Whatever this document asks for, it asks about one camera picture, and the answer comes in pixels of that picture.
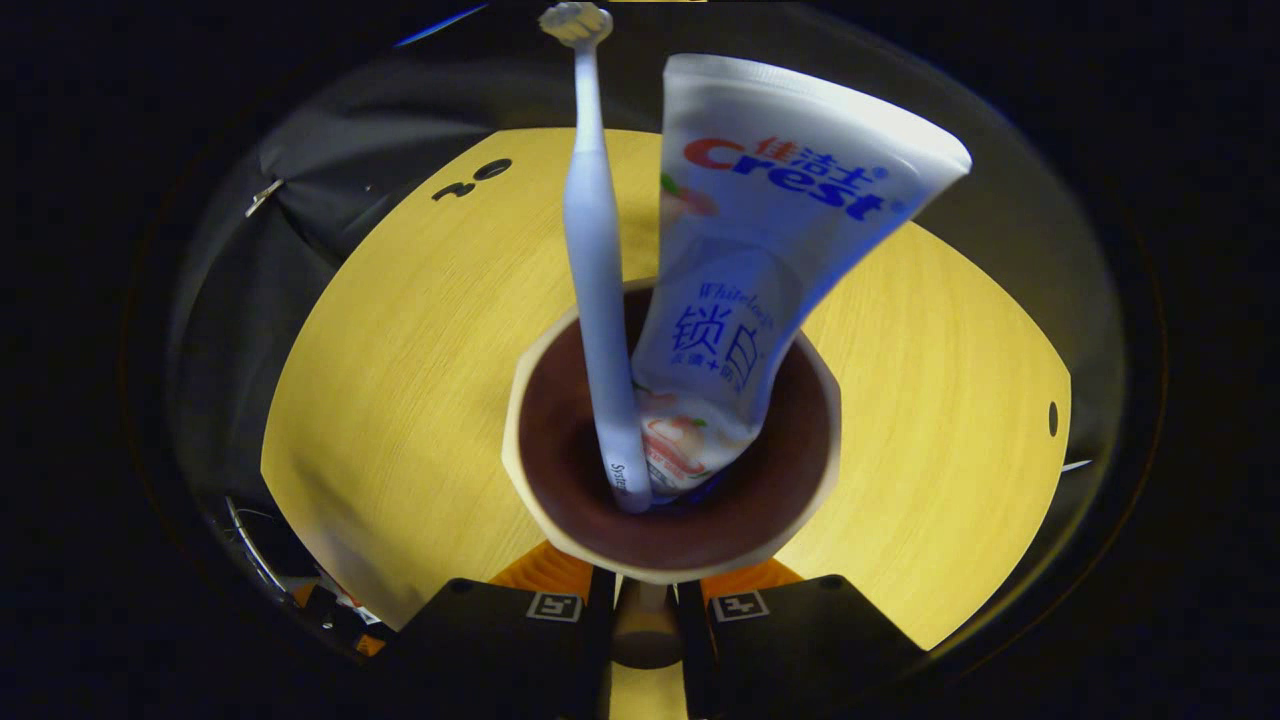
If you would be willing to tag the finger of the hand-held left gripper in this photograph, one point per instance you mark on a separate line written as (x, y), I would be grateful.
(325, 615)

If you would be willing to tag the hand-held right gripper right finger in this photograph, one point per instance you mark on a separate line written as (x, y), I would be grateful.
(810, 660)

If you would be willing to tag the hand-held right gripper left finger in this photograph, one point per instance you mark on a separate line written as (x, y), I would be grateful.
(490, 660)

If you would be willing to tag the light blue toothbrush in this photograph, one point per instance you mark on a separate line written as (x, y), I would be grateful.
(600, 300)

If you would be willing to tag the white toothpaste tube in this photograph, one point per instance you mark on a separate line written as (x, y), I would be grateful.
(760, 260)

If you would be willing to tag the wooden desktop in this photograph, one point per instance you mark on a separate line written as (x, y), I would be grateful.
(400, 400)

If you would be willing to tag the silver binder clip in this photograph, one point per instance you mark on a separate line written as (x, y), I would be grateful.
(263, 197)

